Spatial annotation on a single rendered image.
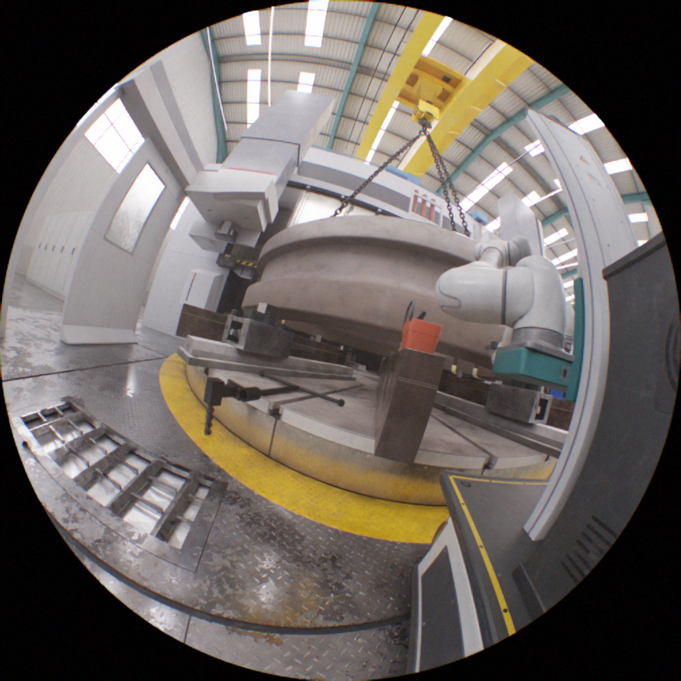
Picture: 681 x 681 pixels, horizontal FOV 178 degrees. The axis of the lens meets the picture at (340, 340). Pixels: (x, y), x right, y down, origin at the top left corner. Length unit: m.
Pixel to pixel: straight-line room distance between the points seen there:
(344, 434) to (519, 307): 0.78
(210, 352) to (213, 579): 1.24
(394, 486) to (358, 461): 0.22
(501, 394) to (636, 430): 1.52
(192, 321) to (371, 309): 1.96
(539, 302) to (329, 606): 0.89
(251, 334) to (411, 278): 1.22
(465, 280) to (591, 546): 0.62
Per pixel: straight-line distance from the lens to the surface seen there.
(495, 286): 0.60
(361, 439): 0.95
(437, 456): 1.02
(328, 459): 1.04
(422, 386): 0.72
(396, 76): 11.35
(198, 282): 4.55
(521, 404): 1.69
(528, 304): 0.58
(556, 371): 0.58
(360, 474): 1.05
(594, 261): 0.63
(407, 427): 0.74
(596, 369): 0.55
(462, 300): 0.61
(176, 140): 3.27
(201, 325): 2.65
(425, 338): 0.84
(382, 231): 1.74
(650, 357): 0.36
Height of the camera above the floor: 0.62
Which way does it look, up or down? 3 degrees up
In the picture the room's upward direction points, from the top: 15 degrees clockwise
